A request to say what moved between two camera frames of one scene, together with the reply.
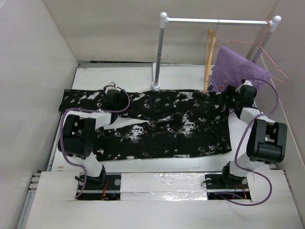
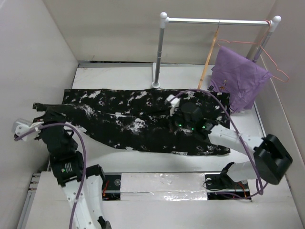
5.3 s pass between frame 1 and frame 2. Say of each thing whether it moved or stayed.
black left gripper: moved
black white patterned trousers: moved
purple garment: stayed
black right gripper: moved
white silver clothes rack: stayed
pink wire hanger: stayed
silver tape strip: stayed
